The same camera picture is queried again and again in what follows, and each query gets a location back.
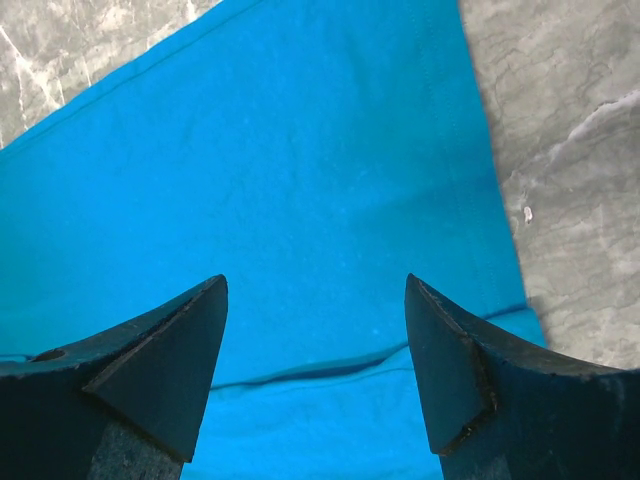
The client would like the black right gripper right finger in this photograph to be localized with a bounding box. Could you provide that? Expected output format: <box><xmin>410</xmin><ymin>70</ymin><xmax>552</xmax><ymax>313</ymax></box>
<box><xmin>405</xmin><ymin>276</ymin><xmax>639</xmax><ymax>479</ymax></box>

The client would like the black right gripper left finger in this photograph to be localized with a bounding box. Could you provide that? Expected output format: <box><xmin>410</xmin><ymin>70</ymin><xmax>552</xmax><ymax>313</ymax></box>
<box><xmin>1</xmin><ymin>275</ymin><xmax>228</xmax><ymax>479</ymax></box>

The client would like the teal blue t shirt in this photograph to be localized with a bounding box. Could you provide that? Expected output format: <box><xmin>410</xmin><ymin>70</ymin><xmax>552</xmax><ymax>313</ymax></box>
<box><xmin>1</xmin><ymin>1</ymin><xmax>543</xmax><ymax>479</ymax></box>

